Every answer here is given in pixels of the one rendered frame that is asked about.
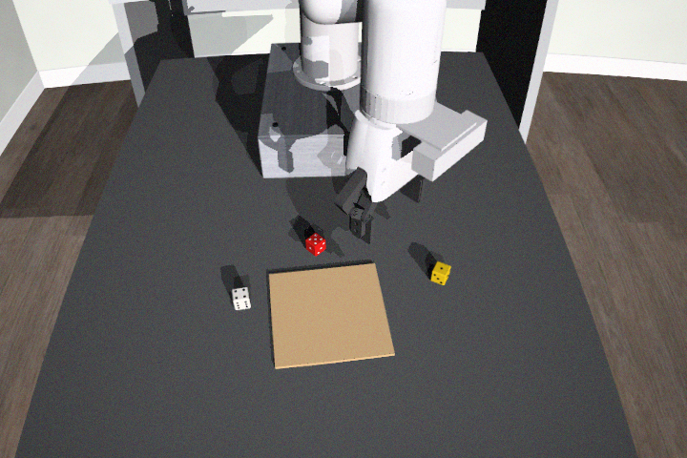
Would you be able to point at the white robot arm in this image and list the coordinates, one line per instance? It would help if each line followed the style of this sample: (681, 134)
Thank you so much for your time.
(400, 41)

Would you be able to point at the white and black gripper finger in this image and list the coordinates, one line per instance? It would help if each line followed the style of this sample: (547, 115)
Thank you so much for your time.
(361, 222)
(414, 189)

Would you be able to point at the red die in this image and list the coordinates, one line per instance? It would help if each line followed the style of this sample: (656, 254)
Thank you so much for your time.
(315, 244)

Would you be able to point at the white die with black pips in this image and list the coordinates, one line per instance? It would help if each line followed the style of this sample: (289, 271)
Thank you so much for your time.
(241, 298)

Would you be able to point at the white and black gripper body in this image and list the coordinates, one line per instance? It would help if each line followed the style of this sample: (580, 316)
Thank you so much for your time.
(383, 151)

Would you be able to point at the tan square mat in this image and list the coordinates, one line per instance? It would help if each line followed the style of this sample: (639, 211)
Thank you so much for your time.
(329, 315)

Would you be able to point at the yellow die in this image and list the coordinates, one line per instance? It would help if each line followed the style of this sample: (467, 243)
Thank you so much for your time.
(440, 273)

